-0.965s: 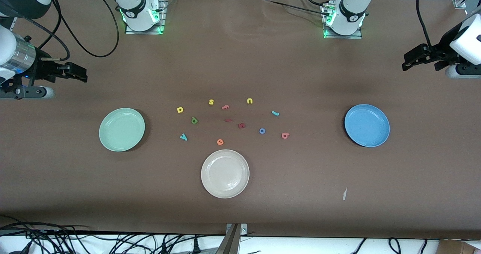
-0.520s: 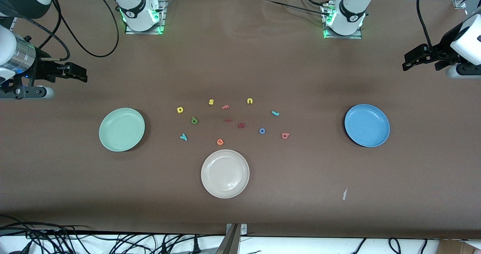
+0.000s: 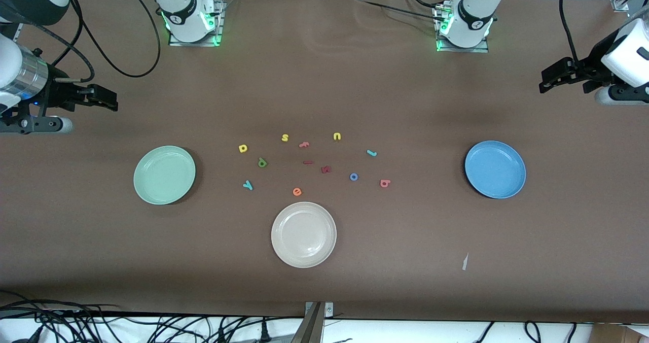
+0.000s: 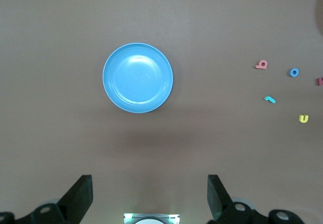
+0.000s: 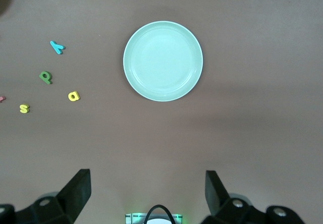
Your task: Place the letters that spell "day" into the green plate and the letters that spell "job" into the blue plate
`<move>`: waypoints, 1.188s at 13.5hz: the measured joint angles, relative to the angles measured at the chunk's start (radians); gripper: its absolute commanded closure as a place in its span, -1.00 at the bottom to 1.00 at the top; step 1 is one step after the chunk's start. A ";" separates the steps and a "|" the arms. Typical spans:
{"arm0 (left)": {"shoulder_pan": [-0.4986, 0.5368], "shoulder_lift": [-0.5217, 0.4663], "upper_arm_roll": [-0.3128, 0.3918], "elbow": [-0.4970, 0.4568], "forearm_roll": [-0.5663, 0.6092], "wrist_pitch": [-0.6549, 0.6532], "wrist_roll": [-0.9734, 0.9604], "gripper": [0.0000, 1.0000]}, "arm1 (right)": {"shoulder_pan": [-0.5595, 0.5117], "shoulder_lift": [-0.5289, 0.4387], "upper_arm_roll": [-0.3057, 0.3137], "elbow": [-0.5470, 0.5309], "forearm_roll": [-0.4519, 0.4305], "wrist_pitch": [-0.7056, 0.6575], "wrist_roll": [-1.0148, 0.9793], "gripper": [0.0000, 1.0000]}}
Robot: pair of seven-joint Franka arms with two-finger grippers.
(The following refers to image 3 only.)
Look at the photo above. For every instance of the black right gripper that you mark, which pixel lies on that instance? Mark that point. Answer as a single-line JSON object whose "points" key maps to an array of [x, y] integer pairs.
{"points": [[60, 94]]}

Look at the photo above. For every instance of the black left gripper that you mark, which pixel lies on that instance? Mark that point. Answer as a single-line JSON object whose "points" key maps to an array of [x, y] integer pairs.
{"points": [[589, 71]]}

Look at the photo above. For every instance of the cyan foam letter y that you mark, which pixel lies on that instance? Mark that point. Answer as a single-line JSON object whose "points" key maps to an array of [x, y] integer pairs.
{"points": [[247, 184]]}

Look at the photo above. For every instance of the green foam letter p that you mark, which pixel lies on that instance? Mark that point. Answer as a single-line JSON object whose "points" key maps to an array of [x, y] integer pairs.
{"points": [[259, 160]]}

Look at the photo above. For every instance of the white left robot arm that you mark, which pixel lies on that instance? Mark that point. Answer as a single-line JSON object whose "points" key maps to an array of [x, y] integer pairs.
{"points": [[471, 18]]}

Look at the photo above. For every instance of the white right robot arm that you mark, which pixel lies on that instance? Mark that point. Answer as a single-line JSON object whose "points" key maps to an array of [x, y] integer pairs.
{"points": [[185, 13]]}

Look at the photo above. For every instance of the mint green plate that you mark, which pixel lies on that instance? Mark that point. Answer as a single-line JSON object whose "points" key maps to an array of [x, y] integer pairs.
{"points": [[165, 175]]}

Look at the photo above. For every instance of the blue plate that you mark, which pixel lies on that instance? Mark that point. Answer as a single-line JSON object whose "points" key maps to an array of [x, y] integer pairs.
{"points": [[495, 169]]}

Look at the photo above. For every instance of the white paper scrap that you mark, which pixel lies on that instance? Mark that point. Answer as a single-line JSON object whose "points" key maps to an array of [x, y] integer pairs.
{"points": [[465, 262]]}

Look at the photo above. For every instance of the beige plate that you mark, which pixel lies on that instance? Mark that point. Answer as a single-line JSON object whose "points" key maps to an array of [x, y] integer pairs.
{"points": [[304, 234]]}

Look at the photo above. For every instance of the cardboard box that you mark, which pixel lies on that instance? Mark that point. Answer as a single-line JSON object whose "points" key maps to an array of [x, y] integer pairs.
{"points": [[618, 335]]}

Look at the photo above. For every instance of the black power plug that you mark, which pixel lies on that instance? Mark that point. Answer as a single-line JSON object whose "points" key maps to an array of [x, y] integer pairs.
{"points": [[264, 333]]}

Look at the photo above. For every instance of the silver metal bracket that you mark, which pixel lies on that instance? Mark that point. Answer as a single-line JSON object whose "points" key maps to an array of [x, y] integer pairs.
{"points": [[329, 310]]}

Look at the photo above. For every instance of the grey aluminium post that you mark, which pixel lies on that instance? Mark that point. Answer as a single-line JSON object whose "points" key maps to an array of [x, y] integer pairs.
{"points": [[309, 330]]}

